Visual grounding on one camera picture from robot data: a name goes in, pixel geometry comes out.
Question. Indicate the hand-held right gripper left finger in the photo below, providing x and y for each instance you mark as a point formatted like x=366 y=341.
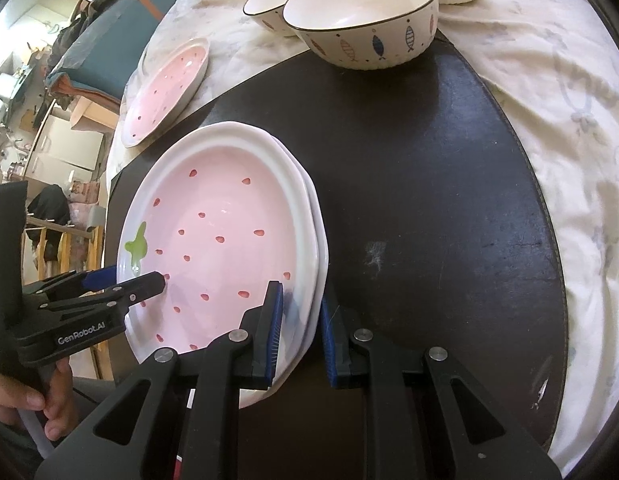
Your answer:
x=274 y=320

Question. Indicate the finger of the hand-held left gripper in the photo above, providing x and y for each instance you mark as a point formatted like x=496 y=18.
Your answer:
x=139 y=287
x=100 y=278

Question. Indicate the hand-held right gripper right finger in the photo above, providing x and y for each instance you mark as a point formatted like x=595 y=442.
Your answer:
x=329 y=345

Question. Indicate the large white-rimmed plate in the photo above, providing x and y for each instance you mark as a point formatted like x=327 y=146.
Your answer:
x=317 y=240

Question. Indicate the large pink strawberry plate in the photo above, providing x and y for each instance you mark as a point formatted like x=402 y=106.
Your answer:
x=224 y=210

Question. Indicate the person's left hand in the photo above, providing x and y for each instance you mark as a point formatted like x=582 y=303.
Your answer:
x=14 y=397

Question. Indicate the wooden rack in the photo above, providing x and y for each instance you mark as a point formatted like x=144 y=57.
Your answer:
x=64 y=245

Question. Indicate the dark hanging garment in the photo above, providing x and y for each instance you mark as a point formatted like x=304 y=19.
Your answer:
x=49 y=210

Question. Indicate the white cabinet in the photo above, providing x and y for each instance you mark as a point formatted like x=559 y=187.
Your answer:
x=64 y=145

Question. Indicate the small pink strawberry plate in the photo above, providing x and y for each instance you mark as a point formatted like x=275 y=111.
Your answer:
x=164 y=90

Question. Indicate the black table mat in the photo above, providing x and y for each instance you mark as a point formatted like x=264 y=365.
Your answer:
x=414 y=160

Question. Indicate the teal mattress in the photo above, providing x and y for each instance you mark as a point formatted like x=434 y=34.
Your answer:
x=114 y=50

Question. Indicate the olive clothes pile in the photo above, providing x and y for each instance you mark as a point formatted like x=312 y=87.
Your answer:
x=96 y=0

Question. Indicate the wooden bed frame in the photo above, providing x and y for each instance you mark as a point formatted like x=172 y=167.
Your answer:
x=89 y=115

